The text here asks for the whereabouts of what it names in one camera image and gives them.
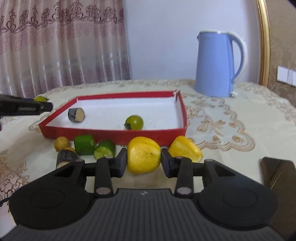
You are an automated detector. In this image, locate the cream embroidered tablecloth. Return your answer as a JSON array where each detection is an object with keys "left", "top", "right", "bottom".
[{"left": 0, "top": 79, "right": 296, "bottom": 232}]

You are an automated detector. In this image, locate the small yellow pepper piece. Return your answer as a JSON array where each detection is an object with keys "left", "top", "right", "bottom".
[{"left": 168, "top": 136, "right": 203, "bottom": 163}]

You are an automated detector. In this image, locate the white wall switch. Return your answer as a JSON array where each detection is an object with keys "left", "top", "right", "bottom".
[{"left": 276, "top": 66, "right": 296, "bottom": 87}]

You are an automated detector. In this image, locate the red shallow tray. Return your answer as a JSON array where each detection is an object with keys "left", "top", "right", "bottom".
[{"left": 39, "top": 90, "right": 188, "bottom": 146}]

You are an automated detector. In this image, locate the pink patterned curtain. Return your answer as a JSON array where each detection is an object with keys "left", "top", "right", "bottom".
[{"left": 1, "top": 0, "right": 130, "bottom": 98}]

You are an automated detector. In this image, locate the gold mirror frame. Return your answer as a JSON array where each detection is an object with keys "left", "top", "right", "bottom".
[{"left": 255, "top": 0, "right": 270, "bottom": 87}]

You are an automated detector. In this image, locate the blue electric kettle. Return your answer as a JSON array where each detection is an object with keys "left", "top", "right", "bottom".
[{"left": 195, "top": 30, "right": 248, "bottom": 97}]

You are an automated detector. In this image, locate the dark phone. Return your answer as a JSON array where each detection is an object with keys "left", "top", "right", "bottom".
[{"left": 260, "top": 157, "right": 295, "bottom": 240}]

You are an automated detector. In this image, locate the green cucumber chunk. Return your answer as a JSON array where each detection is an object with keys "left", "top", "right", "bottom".
[{"left": 74, "top": 135, "right": 96, "bottom": 156}]

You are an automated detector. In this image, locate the yellow longan fruit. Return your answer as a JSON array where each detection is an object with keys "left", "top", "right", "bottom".
[{"left": 54, "top": 137, "right": 70, "bottom": 152}]

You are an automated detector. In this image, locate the green tomato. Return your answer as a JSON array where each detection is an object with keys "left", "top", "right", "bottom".
[
  {"left": 34, "top": 96, "right": 49, "bottom": 102},
  {"left": 125, "top": 115, "right": 144, "bottom": 131}
]

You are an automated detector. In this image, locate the cut green cucumber piece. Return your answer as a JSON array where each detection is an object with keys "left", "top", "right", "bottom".
[{"left": 93, "top": 140, "right": 115, "bottom": 160}]

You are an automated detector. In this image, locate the large yellow pepper piece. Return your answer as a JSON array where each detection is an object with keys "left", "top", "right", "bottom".
[{"left": 127, "top": 137, "right": 161, "bottom": 174}]

